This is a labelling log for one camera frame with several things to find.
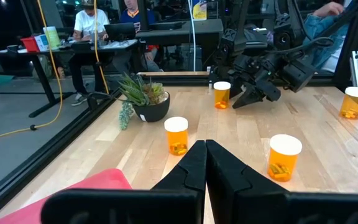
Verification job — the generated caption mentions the yellow cable with black ball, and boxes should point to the yellow cable with black ball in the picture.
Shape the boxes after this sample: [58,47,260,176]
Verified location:
[0,0,64,144]

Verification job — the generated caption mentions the yellow extension cable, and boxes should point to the yellow extension cable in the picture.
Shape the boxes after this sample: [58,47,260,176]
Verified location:
[92,0,110,95]

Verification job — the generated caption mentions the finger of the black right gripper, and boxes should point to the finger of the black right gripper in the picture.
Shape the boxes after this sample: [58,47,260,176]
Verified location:
[255,77,282,103]
[232,83,265,110]

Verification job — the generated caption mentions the green and white cylinder container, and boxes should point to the green and white cylinder container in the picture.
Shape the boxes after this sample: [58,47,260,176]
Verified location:
[42,26,62,50]

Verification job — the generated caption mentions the person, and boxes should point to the person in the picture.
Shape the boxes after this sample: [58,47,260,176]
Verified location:
[68,0,111,107]
[112,0,164,73]
[303,0,358,74]

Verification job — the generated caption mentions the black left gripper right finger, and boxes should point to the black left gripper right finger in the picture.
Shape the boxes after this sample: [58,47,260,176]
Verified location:
[205,139,358,224]

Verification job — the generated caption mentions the red plastic bin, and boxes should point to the red plastic bin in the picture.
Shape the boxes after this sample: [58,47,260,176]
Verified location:
[20,36,40,53]

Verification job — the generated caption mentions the orange pill bottle white cap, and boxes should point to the orange pill bottle white cap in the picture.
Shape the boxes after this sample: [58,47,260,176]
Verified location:
[267,134,303,183]
[339,86,358,120]
[213,81,232,110]
[163,116,190,157]

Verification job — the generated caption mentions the blue and white box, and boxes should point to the blue and white box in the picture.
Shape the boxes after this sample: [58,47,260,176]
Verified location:
[34,34,49,52]

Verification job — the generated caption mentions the dark grey desk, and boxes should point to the dark grey desk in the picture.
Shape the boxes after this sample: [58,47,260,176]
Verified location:
[135,17,225,74]

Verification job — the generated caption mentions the white hanging cable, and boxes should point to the white hanging cable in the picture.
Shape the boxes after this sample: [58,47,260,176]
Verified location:
[187,0,198,72]

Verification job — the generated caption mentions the succulent plant in black pot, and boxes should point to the succulent plant in black pot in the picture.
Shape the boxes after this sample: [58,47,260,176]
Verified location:
[116,72,171,131]

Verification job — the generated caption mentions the pink plastic basket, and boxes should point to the pink plastic basket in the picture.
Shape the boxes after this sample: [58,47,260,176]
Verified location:
[0,168,133,224]

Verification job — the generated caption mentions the black office desk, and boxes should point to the black office desk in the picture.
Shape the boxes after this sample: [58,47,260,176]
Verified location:
[0,39,142,119]

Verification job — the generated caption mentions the black aluminium table frame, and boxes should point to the black aluminium table frame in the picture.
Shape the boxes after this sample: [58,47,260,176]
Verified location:
[0,0,358,223]

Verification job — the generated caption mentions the black laptop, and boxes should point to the black laptop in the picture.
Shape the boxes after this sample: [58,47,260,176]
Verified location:
[103,22,137,43]

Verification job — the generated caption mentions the yellow and blue package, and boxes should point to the yellow and blue package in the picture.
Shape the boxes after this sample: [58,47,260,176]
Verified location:
[191,0,208,21]

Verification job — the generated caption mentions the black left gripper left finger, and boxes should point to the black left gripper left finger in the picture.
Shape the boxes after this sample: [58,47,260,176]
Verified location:
[40,139,208,224]

